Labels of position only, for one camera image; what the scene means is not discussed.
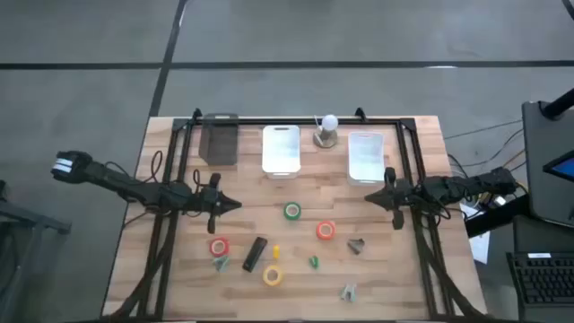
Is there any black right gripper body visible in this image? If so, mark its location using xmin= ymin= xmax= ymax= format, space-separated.
xmin=384 ymin=167 xmax=414 ymax=231

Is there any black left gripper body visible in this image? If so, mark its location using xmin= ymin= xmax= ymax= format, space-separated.
xmin=196 ymin=172 xmax=222 ymax=235

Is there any red tape roll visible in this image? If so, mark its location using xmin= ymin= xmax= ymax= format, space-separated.
xmin=209 ymin=237 xmax=230 ymax=258

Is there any black stapler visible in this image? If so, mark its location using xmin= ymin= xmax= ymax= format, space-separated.
xmin=241 ymin=236 xmax=269 ymax=274

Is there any green tape roll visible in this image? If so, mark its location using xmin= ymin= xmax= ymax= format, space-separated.
xmin=283 ymin=201 xmax=302 ymax=222

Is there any orange tape roll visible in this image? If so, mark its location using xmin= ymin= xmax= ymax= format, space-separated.
xmin=315 ymin=220 xmax=337 ymax=241

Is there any yellow tape roll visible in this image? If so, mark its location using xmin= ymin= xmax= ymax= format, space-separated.
xmin=262 ymin=264 xmax=284 ymax=287

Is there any white plastic bin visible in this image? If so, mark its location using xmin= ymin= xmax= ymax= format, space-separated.
xmin=347 ymin=130 xmax=387 ymax=187
xmin=261 ymin=124 xmax=302 ymax=179

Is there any dark transparent plastic bin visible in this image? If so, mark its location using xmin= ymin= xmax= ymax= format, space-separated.
xmin=198 ymin=112 xmax=239 ymax=166

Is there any brass lamp with white bulb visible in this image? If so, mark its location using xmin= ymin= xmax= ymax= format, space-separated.
xmin=312 ymin=114 xmax=340 ymax=149

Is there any white paper sheet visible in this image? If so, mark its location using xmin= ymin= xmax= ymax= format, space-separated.
xmin=468 ymin=231 xmax=491 ymax=266

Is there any black desk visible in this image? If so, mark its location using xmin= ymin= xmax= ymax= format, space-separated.
xmin=465 ymin=192 xmax=574 ymax=323

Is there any grey monitor back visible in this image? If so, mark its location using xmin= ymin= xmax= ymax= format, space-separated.
xmin=521 ymin=100 xmax=574 ymax=229

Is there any blue lit screen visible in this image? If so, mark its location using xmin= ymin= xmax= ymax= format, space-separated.
xmin=542 ymin=150 xmax=574 ymax=183

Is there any black keyboard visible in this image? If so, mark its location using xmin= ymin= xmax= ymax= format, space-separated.
xmin=505 ymin=250 xmax=574 ymax=311

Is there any black monitor pole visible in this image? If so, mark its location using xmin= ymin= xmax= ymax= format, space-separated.
xmin=539 ymin=87 xmax=574 ymax=121

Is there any grey metal cart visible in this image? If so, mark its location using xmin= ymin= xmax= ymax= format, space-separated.
xmin=0 ymin=179 xmax=73 ymax=323

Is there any black cable loop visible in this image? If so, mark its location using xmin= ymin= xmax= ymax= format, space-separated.
xmin=149 ymin=149 xmax=165 ymax=186

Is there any black aluminium table frame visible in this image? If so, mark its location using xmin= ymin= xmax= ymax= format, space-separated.
xmin=102 ymin=107 xmax=490 ymax=323

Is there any black floor cable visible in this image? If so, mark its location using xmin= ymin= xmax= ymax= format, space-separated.
xmin=443 ymin=118 xmax=524 ymax=141

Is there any yellow floor cable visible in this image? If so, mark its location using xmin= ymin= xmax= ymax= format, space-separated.
xmin=500 ymin=148 xmax=526 ymax=168

